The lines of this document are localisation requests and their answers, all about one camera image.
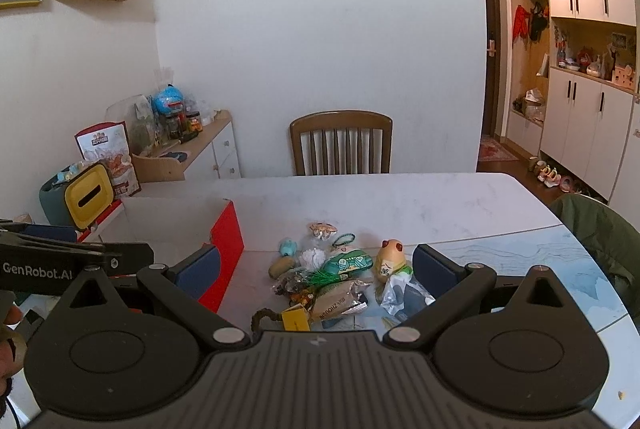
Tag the person's left hand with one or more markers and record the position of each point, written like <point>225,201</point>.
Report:
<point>13,347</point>

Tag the dark door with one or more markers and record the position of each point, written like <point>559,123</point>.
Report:
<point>492,79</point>

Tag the dark tea leaf bag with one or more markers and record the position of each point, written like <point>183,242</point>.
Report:
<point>292,282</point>

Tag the green fabric doll pouch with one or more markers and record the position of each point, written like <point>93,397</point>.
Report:
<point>351,262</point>

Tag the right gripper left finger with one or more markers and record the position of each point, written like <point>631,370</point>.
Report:
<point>176,292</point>

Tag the silver foil snack pouch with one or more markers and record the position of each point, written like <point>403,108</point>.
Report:
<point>341,299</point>

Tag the red white cardboard box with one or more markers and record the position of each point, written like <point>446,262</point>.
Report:
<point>175,228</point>

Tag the green tassel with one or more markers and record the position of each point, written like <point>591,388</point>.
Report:
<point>320,279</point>

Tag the white wardrobe cabinet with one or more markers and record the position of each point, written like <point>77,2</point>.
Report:
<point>573,88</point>

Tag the white wooden side cabinet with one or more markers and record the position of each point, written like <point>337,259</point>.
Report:
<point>209,156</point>

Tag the white crumpled tissue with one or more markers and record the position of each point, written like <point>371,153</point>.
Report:
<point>312,259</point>

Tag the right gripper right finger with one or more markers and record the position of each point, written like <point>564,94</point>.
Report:
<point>459,292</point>

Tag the red white snack bag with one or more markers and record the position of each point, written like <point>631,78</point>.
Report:
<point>107,143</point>

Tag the glass jar dark lid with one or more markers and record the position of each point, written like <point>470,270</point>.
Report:
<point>194,121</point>

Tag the wooden chair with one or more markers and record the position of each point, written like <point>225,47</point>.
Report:
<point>347,142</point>

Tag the teal lotus toy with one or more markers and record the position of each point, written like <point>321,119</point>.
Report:
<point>288,248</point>

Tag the green jacket on chair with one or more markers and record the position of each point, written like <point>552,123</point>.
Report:
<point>610,240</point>

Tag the cartoon face shell charm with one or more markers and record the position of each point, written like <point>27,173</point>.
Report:
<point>322,230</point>

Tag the brown hair scrunchie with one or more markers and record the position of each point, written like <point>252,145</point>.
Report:
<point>266,320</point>

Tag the yellow green tissue box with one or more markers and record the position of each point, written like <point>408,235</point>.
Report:
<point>77,195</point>

